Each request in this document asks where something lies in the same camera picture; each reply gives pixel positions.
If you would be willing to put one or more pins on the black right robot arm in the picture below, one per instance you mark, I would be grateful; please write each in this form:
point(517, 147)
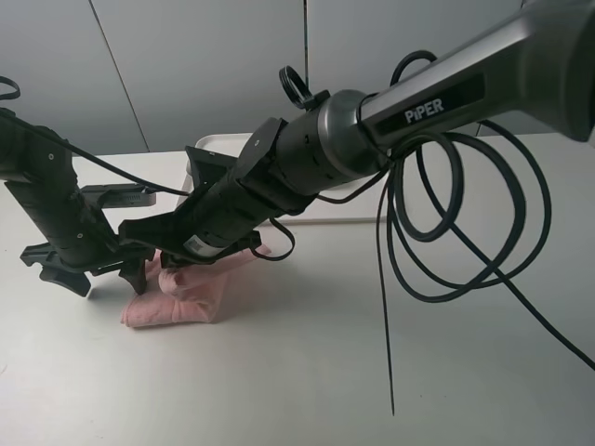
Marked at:
point(539, 61)

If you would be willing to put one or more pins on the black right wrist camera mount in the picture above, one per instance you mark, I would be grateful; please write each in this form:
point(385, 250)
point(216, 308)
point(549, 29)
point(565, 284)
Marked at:
point(206, 168)

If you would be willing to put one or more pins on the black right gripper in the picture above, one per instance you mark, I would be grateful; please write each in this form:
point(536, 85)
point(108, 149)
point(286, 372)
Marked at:
point(209, 225)

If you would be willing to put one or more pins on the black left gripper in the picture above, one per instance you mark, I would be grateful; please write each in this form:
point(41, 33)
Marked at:
point(65, 260)

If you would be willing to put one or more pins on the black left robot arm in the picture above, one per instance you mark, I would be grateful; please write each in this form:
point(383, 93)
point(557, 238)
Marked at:
point(37, 169)

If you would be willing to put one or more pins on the pink terry towel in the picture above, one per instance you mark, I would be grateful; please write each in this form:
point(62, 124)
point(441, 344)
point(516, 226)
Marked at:
point(181, 295)

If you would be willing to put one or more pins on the white rectangular plastic tray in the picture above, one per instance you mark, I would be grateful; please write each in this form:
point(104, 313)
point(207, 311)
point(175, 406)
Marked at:
point(361, 209)

